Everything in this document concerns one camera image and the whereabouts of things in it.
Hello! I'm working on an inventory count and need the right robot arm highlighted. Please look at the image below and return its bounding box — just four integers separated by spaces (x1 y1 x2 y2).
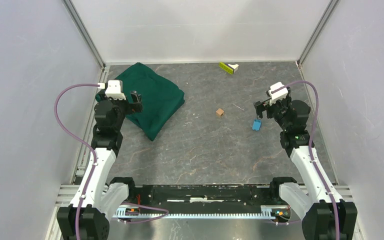
253 96 358 240

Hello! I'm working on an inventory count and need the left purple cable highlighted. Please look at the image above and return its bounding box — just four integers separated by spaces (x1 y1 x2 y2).
53 83 170 240

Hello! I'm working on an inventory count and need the blue small block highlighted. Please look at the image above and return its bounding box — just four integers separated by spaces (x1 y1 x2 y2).
252 118 262 131

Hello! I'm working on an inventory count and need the yellow-green lego brick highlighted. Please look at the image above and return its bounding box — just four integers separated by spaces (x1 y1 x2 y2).
219 62 233 75

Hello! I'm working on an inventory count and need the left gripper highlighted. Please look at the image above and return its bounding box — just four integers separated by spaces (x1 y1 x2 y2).
98 90 142 131

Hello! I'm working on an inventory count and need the brown wooden cube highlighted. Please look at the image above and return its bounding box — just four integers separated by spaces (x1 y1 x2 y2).
215 108 225 117

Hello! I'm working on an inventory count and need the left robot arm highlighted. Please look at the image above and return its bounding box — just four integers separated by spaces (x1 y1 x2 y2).
56 90 143 240

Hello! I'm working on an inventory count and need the green surgical cloth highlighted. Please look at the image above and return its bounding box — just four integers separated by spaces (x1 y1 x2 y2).
97 62 185 141

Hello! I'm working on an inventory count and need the white small block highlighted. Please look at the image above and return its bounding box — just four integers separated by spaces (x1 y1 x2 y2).
228 64 239 74

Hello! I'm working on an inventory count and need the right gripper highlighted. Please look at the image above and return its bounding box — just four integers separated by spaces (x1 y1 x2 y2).
253 95 291 131

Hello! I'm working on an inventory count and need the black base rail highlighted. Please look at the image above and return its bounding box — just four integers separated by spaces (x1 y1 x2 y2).
114 184 292 223

